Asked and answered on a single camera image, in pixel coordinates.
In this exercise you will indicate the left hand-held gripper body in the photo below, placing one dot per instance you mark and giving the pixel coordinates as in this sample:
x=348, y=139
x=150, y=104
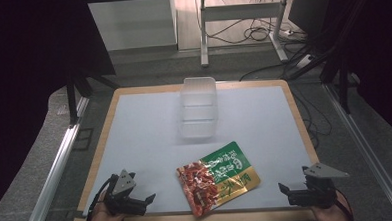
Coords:
x=122, y=188

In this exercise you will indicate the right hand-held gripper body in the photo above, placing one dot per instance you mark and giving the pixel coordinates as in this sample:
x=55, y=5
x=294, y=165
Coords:
x=317, y=185

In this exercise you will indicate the person's right hand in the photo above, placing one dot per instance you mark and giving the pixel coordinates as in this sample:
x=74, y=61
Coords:
x=332, y=214

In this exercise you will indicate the person's left hand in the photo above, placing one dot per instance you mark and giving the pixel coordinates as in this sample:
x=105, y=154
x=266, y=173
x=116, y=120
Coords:
x=100, y=219

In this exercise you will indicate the red green gold snack packet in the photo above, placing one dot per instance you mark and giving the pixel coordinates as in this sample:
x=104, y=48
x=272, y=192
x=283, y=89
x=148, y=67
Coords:
x=217, y=178

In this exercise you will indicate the clear plastic storage box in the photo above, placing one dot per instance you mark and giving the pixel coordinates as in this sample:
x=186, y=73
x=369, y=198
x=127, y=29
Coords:
x=199, y=107

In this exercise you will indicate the black tripod stand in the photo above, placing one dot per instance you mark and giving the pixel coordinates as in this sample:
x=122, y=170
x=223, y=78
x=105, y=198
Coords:
x=72, y=96

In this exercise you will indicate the white power strip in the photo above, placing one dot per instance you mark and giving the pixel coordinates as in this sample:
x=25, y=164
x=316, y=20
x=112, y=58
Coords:
x=304, y=60

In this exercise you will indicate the black metal stand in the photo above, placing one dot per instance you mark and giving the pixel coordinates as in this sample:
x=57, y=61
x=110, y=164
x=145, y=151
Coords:
x=341, y=50

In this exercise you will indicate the black curtain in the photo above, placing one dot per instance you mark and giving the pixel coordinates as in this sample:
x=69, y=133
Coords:
x=378, y=49
x=25, y=64

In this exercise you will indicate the white cabinet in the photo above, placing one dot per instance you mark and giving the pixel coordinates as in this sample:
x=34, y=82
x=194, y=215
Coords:
x=133, y=24

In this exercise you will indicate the aluminium rail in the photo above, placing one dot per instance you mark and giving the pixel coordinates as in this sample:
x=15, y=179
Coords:
x=366, y=149
x=51, y=173

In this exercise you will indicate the white metal desk frame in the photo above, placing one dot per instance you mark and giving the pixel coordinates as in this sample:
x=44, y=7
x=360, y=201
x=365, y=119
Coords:
x=243, y=13

